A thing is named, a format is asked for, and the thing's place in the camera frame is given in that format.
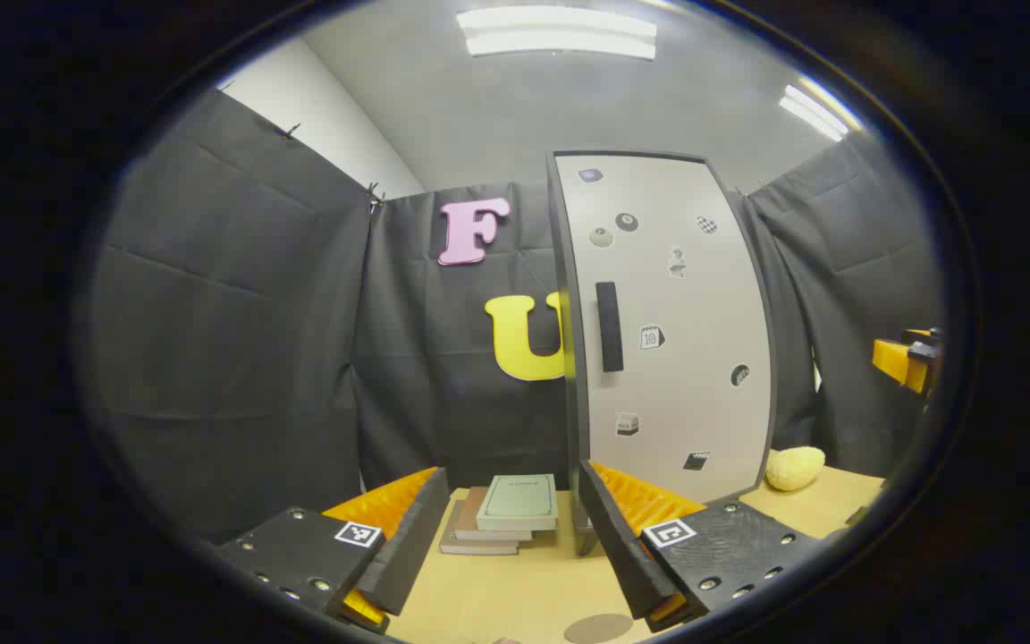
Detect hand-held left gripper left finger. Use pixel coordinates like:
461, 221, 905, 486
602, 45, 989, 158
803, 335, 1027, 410
215, 466, 451, 636

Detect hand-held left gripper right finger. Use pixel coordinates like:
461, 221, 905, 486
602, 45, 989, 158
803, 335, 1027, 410
578, 461, 824, 634

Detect brown round coaster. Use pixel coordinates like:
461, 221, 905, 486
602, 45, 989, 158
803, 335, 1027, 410
563, 614, 635, 644

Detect dark grey cabinet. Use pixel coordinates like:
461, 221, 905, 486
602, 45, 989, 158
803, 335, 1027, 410
545, 148, 780, 555

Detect light grey cabinet door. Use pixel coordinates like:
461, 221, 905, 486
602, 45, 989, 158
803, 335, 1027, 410
553, 154, 773, 504

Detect black cabinet door handle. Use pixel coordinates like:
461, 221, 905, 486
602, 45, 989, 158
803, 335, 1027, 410
595, 282, 625, 373

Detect grey brown book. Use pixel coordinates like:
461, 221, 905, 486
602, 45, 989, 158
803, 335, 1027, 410
439, 501, 520, 556

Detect pinkish brown book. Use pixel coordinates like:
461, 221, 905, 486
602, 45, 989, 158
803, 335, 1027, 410
454, 487, 534, 542

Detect yellow plush toy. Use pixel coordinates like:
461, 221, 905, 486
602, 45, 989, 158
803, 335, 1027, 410
764, 446, 827, 492

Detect narrow ceiling light panel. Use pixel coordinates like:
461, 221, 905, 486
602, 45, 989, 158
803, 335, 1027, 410
778, 76, 865, 142

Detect black backdrop cloth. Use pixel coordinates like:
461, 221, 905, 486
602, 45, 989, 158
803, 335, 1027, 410
86, 89, 943, 547

